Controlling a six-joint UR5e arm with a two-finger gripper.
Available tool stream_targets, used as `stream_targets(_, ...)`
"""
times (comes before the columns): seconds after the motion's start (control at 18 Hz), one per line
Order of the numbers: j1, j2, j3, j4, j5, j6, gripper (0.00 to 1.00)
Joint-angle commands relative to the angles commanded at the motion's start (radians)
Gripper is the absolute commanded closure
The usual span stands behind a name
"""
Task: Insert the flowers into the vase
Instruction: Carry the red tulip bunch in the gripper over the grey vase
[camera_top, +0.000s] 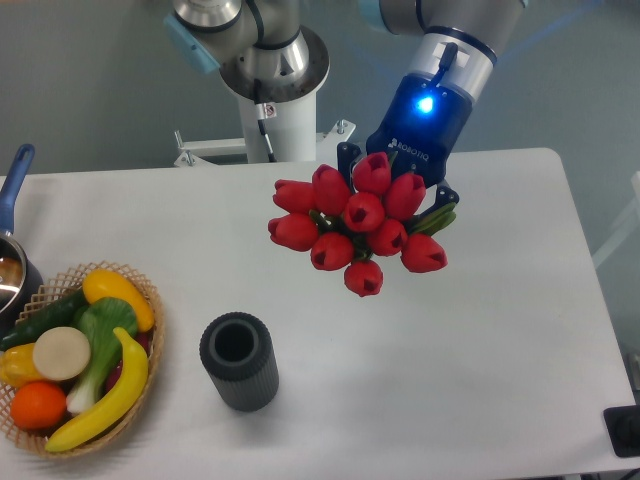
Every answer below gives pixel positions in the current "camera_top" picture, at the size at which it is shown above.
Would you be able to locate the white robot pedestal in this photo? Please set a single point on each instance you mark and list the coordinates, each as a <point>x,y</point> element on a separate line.
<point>272,132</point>

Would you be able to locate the blue handled saucepan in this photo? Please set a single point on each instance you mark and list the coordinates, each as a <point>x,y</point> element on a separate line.
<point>20,279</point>

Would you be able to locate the green bok choy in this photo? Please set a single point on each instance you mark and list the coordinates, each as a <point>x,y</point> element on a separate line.
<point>97,323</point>

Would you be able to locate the yellow banana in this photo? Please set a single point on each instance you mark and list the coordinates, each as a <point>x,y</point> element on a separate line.
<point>113,406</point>

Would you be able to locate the white metal frame right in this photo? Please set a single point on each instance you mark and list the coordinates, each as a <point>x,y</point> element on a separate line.
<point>621,228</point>

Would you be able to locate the woven wicker basket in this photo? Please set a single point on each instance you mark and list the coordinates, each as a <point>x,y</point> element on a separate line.
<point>54,289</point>

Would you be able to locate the green cucumber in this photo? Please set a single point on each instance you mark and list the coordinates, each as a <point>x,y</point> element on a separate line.
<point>59,313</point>

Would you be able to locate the red fruit in basket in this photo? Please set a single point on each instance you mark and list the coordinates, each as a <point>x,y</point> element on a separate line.
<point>141,338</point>

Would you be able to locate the yellow bell pepper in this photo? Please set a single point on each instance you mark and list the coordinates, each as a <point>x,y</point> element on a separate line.
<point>17,366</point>

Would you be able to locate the beige round mushroom cap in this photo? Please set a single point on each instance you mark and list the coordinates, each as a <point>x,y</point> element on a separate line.
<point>61,353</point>

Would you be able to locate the dark grey ribbed vase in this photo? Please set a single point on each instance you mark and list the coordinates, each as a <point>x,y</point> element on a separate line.
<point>237,353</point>

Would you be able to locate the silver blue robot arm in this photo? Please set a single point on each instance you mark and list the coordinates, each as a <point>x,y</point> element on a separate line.
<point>274,66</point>

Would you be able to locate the black device at table edge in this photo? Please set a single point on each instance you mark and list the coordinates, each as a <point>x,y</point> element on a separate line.
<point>622,425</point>

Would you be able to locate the red tulip bouquet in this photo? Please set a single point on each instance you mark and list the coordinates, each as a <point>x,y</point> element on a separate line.
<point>346,227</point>

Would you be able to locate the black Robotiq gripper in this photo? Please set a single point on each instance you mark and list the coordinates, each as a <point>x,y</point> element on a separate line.
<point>421,125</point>

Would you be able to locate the orange fruit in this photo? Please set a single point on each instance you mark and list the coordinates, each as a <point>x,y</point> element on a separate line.
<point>38,405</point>

